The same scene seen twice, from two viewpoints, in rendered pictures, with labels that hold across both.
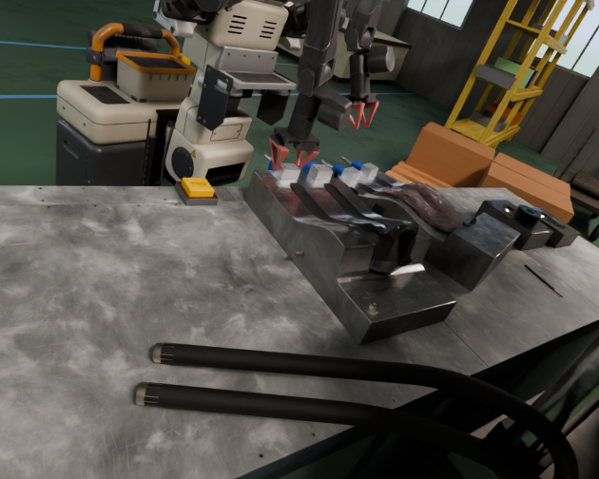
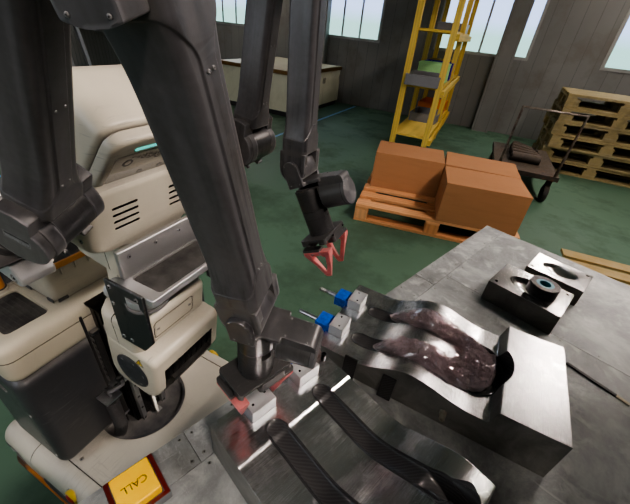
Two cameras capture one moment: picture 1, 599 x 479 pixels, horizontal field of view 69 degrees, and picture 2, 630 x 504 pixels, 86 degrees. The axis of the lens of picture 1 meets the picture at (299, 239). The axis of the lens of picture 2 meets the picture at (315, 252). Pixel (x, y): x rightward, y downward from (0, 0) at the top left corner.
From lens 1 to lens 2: 0.68 m
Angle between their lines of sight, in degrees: 4
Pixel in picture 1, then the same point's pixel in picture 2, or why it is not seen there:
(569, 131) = (489, 104)
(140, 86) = (51, 287)
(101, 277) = not seen: outside the picture
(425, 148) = (384, 168)
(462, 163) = (419, 173)
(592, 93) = (501, 67)
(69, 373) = not seen: outside the picture
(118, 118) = (31, 343)
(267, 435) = not seen: outside the picture
